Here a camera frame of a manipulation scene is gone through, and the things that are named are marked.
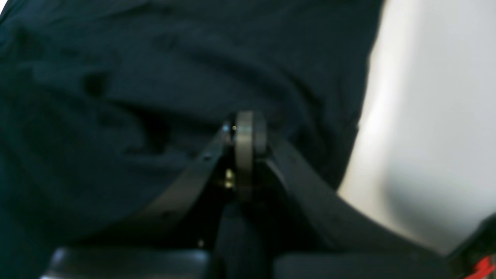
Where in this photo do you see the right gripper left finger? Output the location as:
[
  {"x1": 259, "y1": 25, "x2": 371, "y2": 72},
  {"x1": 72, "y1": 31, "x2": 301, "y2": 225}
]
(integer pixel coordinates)
[{"x1": 132, "y1": 124, "x2": 232, "y2": 233}]

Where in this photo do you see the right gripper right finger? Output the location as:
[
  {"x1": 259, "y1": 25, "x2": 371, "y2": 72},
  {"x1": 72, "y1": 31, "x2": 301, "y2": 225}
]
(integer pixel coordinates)
[{"x1": 234, "y1": 111, "x2": 445, "y2": 267}]

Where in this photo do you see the black t-shirt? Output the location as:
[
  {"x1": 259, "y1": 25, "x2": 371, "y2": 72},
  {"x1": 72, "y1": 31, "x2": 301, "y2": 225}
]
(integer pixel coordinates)
[{"x1": 1, "y1": 0, "x2": 383, "y2": 279}]

